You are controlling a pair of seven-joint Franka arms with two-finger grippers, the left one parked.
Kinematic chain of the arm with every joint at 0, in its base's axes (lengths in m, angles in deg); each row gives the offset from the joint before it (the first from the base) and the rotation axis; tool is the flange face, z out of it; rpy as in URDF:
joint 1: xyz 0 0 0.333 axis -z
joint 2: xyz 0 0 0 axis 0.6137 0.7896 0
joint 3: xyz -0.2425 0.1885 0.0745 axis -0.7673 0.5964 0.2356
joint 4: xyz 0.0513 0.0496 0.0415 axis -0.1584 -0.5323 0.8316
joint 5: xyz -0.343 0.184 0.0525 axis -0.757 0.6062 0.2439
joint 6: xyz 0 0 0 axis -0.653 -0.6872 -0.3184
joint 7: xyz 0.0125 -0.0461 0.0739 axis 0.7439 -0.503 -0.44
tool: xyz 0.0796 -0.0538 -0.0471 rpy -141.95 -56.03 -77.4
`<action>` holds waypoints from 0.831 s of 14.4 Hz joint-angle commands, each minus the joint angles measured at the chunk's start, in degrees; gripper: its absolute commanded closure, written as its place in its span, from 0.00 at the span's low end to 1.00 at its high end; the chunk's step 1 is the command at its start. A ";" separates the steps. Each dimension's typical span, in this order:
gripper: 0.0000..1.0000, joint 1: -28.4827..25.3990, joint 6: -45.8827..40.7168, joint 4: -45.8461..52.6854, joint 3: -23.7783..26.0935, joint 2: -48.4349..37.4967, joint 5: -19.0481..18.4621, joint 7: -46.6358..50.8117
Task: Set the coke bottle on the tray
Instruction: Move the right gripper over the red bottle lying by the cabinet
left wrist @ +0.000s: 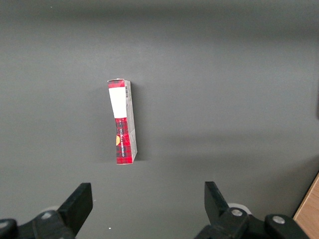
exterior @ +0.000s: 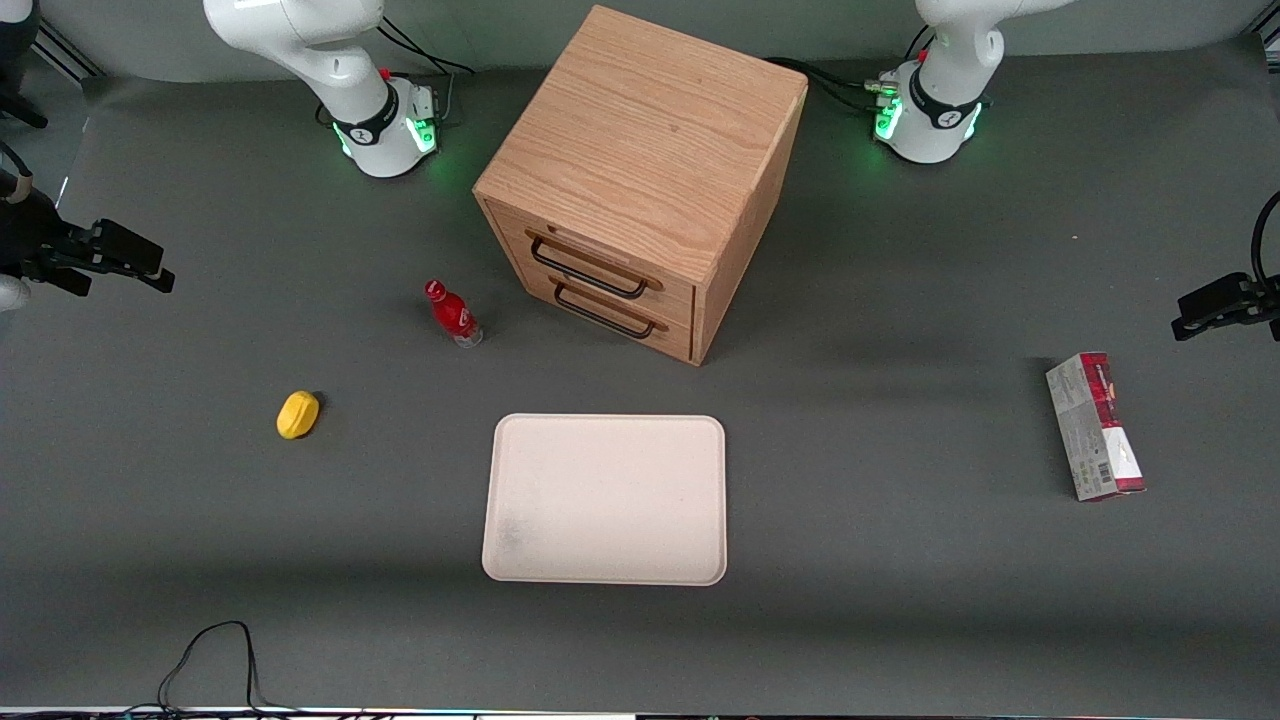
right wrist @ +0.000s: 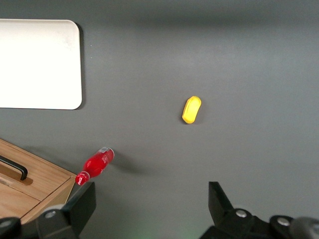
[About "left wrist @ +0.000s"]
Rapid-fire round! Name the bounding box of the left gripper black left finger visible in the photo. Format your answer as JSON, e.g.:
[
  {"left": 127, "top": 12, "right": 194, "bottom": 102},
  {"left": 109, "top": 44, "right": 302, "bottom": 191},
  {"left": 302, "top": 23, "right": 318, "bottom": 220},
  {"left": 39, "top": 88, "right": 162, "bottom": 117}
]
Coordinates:
[{"left": 0, "top": 183, "right": 93, "bottom": 239}]

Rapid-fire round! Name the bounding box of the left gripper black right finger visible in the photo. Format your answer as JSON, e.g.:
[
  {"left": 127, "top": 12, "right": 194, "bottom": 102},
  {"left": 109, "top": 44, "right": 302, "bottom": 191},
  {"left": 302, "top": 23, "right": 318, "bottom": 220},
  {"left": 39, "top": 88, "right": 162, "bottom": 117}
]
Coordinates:
[{"left": 194, "top": 181, "right": 310, "bottom": 239}]

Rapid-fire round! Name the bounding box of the red plaid cardboard box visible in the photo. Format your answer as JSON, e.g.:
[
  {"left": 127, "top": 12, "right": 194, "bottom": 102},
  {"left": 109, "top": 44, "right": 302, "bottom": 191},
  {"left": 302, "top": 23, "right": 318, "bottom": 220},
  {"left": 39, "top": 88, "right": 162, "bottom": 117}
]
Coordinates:
[{"left": 107, "top": 78, "right": 138, "bottom": 166}]

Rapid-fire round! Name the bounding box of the wooden two-drawer cabinet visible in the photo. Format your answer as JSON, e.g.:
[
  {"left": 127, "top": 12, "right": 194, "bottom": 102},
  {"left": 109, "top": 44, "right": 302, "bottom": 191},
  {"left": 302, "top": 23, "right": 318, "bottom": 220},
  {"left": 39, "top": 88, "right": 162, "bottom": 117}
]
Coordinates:
[{"left": 293, "top": 171, "right": 319, "bottom": 239}]

